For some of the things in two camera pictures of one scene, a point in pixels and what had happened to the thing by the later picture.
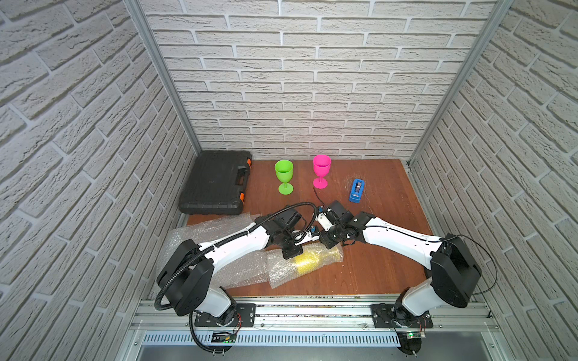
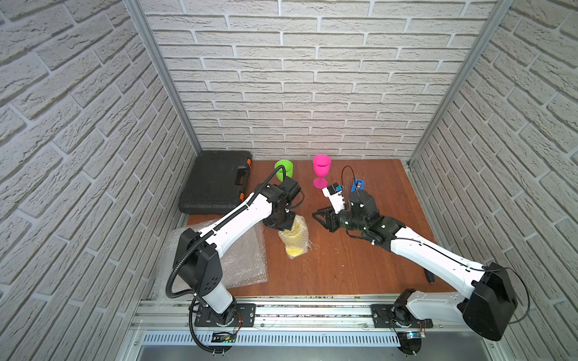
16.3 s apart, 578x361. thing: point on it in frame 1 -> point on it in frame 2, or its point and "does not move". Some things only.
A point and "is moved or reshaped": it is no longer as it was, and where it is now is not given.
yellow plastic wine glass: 311,259 is moved or reshaped
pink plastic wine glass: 321,165 does not move
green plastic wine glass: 284,169 does not move
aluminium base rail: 318,322 does not move
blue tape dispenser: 357,190 does not move
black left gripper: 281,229 -> 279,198
